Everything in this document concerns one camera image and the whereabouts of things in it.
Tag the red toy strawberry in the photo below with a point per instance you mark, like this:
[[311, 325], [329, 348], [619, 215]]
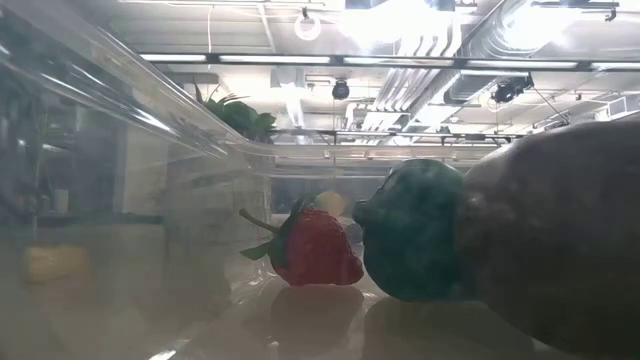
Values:
[[320, 250]]

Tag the dark green toy bell pepper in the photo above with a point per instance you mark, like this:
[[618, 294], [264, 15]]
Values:
[[415, 235]]

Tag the brown toy kiwi fruit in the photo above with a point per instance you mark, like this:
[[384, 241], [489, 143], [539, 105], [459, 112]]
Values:
[[550, 235]]

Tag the clear plastic tupperware container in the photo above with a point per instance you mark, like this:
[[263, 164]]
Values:
[[210, 145]]

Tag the small dark toy berry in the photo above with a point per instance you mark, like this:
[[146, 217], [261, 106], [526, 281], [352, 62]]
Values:
[[355, 234]]

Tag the artificial succulents in white pot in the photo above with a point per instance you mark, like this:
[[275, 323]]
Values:
[[240, 117]]

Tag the black ceiling spotlight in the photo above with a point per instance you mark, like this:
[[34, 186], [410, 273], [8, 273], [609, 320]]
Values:
[[507, 91]]

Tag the small black ceiling fixture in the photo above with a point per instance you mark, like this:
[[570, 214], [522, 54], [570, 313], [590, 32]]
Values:
[[556, 125]]

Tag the white cup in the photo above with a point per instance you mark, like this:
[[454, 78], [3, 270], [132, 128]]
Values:
[[61, 200]]

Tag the small yellow toy fruit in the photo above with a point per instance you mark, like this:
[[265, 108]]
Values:
[[50, 262]]

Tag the black horizontal frame rail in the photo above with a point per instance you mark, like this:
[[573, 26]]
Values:
[[380, 133]]

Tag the black overhead camera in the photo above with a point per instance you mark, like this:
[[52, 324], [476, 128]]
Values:
[[340, 89]]

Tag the black frame bar with lights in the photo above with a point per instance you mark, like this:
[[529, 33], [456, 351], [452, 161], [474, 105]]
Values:
[[280, 59]]

